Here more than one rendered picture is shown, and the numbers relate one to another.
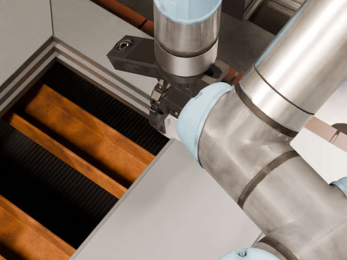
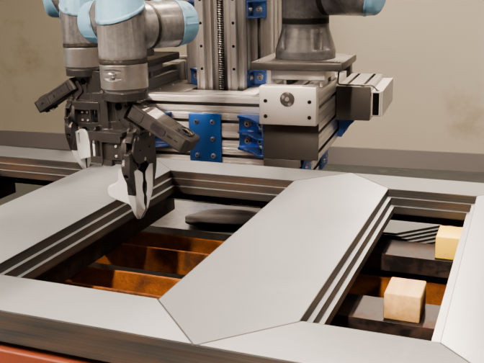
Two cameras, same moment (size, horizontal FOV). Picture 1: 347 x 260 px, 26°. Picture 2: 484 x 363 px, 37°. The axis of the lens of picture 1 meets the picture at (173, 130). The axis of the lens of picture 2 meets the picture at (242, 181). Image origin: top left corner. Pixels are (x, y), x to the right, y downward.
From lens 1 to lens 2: 1.12 m
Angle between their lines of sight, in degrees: 45
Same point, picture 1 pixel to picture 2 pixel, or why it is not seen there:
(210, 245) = not seen: hidden behind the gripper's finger
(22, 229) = not seen: outside the picture
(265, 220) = not seen: hidden behind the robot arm
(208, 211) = (111, 180)
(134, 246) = (60, 191)
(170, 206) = (84, 181)
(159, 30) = (65, 33)
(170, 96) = (77, 101)
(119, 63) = (42, 101)
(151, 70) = (63, 87)
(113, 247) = (45, 193)
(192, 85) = (89, 88)
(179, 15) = (75, 9)
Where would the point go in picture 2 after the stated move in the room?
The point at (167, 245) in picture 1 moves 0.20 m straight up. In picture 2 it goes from (84, 189) to (75, 83)
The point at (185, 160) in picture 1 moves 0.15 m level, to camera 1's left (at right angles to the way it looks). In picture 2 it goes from (93, 171) to (17, 178)
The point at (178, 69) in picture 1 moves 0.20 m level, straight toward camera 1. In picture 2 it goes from (79, 60) to (83, 72)
